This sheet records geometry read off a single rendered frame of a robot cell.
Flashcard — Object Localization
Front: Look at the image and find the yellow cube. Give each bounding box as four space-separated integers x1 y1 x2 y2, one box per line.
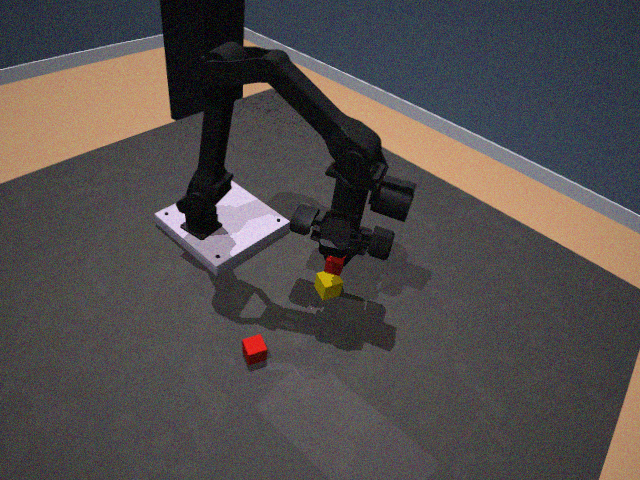
314 271 343 300

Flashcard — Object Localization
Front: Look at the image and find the red cube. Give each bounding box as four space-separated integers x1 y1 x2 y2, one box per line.
324 255 346 276
242 335 267 366

